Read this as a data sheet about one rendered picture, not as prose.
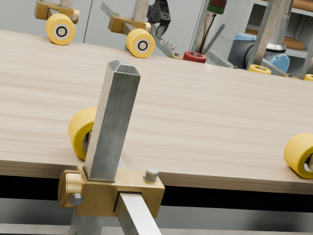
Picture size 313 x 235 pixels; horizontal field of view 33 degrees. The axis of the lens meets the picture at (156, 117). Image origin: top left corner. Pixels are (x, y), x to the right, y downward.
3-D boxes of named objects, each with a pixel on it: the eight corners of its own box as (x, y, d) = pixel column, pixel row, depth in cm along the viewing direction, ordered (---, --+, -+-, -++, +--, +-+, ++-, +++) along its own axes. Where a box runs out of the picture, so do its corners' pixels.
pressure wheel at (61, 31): (57, 7, 151) (78, 25, 155) (39, 27, 152) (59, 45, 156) (61, 12, 146) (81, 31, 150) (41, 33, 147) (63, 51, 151)
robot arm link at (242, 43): (241, 61, 290) (251, 31, 284) (261, 72, 277) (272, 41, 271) (221, 59, 281) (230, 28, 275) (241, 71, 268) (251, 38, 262)
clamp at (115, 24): (107, 27, 179) (110, 13, 177) (143, 34, 184) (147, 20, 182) (111, 32, 173) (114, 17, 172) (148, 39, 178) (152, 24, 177)
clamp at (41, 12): (33, 14, 169) (36, -1, 167) (74, 21, 174) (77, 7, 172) (35, 19, 164) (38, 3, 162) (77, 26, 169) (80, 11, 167)
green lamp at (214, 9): (203, 8, 181) (205, 2, 181) (219, 11, 184) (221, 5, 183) (210, 12, 176) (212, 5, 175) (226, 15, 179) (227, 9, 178)
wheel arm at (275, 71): (253, 64, 235) (256, 55, 234) (260, 65, 237) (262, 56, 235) (307, 101, 198) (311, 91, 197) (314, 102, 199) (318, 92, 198)
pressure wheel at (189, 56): (173, 79, 187) (181, 48, 183) (193, 81, 190) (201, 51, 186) (180, 86, 180) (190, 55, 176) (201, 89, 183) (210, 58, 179)
